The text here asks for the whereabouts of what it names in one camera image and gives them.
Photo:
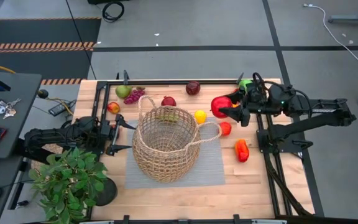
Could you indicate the grey desk base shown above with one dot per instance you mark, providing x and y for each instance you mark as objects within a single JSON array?
[{"x": 353, "y": 20}]

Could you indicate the long red orange pepper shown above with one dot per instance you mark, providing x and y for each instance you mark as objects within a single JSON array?
[{"x": 242, "y": 151}]

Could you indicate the grey woven table mat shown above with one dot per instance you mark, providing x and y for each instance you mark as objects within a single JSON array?
[{"x": 210, "y": 168}]

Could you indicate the green pear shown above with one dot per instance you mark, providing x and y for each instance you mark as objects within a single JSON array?
[{"x": 123, "y": 91}]

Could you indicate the black plant pot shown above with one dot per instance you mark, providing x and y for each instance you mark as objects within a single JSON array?
[{"x": 109, "y": 193}]

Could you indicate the red yellow peach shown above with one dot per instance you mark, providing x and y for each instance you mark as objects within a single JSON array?
[{"x": 113, "y": 108}]

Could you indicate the green apple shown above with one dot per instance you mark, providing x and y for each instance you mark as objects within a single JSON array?
[{"x": 244, "y": 84}]

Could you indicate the black round knob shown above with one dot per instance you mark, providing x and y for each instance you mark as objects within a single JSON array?
[{"x": 43, "y": 93}]

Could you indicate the green leafy plant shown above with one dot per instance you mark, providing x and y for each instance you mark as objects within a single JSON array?
[{"x": 67, "y": 183}]

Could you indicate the black power adapter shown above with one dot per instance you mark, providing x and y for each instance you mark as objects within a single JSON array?
[{"x": 59, "y": 109}]

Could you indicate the yellow lemon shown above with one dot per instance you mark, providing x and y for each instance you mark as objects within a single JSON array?
[{"x": 200, "y": 117}]

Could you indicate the dark red apple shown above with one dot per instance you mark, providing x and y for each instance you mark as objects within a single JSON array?
[{"x": 193, "y": 88}]

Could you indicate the key bunch with fob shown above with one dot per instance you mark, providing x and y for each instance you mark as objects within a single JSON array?
[{"x": 3, "y": 109}]

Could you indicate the black aluminium table frame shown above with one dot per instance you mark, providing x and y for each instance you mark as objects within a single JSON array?
[{"x": 166, "y": 82}]

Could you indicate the red pomegranate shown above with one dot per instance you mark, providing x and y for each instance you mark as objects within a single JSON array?
[{"x": 168, "y": 101}]

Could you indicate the dark grey desk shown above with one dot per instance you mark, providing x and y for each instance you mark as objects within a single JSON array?
[{"x": 17, "y": 93}]

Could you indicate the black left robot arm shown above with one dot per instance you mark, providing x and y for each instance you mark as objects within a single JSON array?
[{"x": 51, "y": 137}]

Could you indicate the round woven placemat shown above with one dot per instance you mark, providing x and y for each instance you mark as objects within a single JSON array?
[{"x": 53, "y": 148}]

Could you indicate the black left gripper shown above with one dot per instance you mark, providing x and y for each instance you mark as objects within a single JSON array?
[{"x": 107, "y": 133}]

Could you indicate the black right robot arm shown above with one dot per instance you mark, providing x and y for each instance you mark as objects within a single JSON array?
[{"x": 322, "y": 110}]

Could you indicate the black hazard striped floor mat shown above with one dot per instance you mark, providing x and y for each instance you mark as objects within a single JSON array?
[{"x": 42, "y": 31}]

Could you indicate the frame corner clamp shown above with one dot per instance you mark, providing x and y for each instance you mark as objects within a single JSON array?
[
  {"x": 125, "y": 77},
  {"x": 240, "y": 77}
]

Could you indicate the round red tomato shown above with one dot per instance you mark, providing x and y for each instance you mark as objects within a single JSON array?
[{"x": 225, "y": 128}]

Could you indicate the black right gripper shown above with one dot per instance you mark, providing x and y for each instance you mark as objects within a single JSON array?
[{"x": 259, "y": 102}]

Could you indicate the purple grape bunch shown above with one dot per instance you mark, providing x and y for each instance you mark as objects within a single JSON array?
[{"x": 134, "y": 96}]

